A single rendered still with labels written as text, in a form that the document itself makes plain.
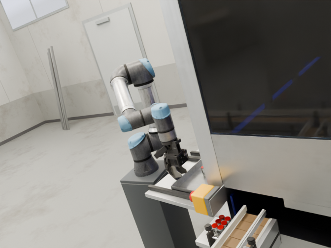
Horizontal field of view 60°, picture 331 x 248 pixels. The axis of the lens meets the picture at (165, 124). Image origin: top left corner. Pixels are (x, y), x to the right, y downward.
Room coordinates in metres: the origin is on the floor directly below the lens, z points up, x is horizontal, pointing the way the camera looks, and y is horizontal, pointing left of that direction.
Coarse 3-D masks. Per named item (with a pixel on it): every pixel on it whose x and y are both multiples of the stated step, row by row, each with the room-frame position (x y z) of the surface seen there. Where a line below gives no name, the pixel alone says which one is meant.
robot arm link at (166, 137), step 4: (168, 132) 1.12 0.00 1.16; (172, 132) 1.12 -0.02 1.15; (160, 136) 1.13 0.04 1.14; (164, 136) 1.12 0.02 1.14; (168, 136) 1.12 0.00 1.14; (172, 136) 1.12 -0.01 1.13; (176, 136) 1.14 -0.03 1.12; (160, 140) 1.14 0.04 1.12; (164, 140) 1.12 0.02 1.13; (168, 140) 1.12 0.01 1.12
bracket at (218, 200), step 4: (220, 188) 0.82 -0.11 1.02; (224, 188) 0.83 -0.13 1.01; (216, 192) 0.80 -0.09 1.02; (220, 192) 0.81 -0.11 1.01; (224, 192) 0.83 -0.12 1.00; (212, 196) 0.79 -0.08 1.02; (216, 196) 0.80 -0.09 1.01; (220, 196) 0.81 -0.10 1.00; (224, 196) 0.82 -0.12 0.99; (212, 200) 0.78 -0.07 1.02; (216, 200) 0.79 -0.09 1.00; (220, 200) 0.81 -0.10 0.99; (224, 200) 0.82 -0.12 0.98; (212, 204) 0.78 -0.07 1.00; (216, 204) 0.79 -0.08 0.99; (220, 204) 0.80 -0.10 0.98; (212, 208) 0.77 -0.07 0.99; (216, 208) 0.79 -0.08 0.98; (220, 208) 0.80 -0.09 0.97; (212, 212) 0.77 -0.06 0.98; (216, 212) 0.78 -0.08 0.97
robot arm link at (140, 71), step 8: (128, 64) 1.57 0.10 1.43; (136, 64) 1.56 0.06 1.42; (144, 64) 1.56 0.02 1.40; (128, 72) 1.54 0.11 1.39; (136, 72) 1.55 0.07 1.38; (144, 72) 1.55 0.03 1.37; (152, 72) 1.56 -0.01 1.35; (136, 80) 1.56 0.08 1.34; (144, 80) 1.55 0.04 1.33; (152, 80) 1.58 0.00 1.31; (136, 88) 1.60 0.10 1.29; (144, 88) 1.57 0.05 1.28; (152, 88) 1.59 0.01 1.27; (144, 96) 1.57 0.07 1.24; (152, 96) 1.58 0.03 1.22; (144, 104) 1.58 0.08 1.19; (152, 128) 1.58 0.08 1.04; (152, 136) 1.58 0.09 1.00; (152, 144) 1.56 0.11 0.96; (160, 144) 1.56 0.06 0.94
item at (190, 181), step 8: (200, 160) 1.28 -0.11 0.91; (192, 168) 1.23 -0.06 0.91; (200, 168) 1.26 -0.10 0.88; (184, 176) 1.18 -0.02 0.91; (192, 176) 1.21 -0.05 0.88; (200, 176) 1.18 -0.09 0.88; (176, 184) 1.14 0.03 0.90; (184, 184) 1.16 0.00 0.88; (192, 184) 1.14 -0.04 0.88; (200, 184) 1.12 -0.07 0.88
